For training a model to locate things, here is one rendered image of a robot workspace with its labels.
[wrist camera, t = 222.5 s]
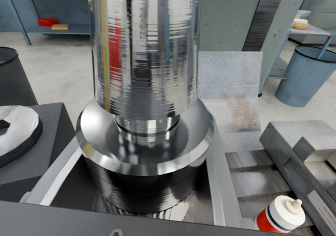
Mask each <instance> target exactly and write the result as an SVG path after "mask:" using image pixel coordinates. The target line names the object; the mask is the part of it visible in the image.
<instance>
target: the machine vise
mask: <svg viewBox="0 0 336 236"><path fill-rule="evenodd" d="M259 141H260V142H261V144H262V145H263V147H264V148H265V150H266V151H267V153H268V154H269V156H270V157H271V159H272V160H273V162H274V163H275V165H276V166H277V168H278V169H279V171H280V172H281V174H282V175H283V177H284V178H285V180H286V181H287V183H288V185H289V186H290V188H291V189H292V191H293V192H294V194H295V195H296V197H297V198H298V199H299V200H301V202H302V206H303V207H304V209H305V210H306V212H307V213H308V215H309V216H310V218H311V219H312V221H313V222H314V224H315V225H316V227H317V228H318V230H319V231H320V233H321V235H322V236H336V201H335V200H334V199H333V198H332V196H331V195H330V194H329V193H328V191H327V188H328V187H330V186H331V185H332V184H334V183H335V182H336V169H335V168H334V167H333V166H332V165H331V164H330V163H329V161H328V160H327V158H328V157H330V156H331V155H332V154H333V153H334V152H335V151H336V131H335V130H334V129H333V128H332V127H331V126H329V125H328V124H327V123H326V122H325V121H323V120H301V121H270V122H269V123H268V125H267V127H266V128H265V130H264V132H263V133H262V135H261V136H260V138H259Z"/></svg>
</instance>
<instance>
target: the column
mask: <svg viewBox="0 0 336 236"><path fill-rule="evenodd" d="M302 2H303V0H201V15H200V46H199V50H200V51H257V52H263V54H262V63H261V72H260V81H259V90H258V92H259V91H260V89H261V87H262V85H263V83H264V81H265V79H266V77H267V75H268V73H269V70H270V68H271V66H272V64H273V62H274V60H275V58H276V56H277V54H278V52H279V50H280V48H281V45H282V43H283V41H284V39H285V37H286V35H287V33H288V31H289V29H290V27H291V25H292V22H293V20H294V18H295V16H296V14H297V12H298V10H299V8H300V6H301V4H302Z"/></svg>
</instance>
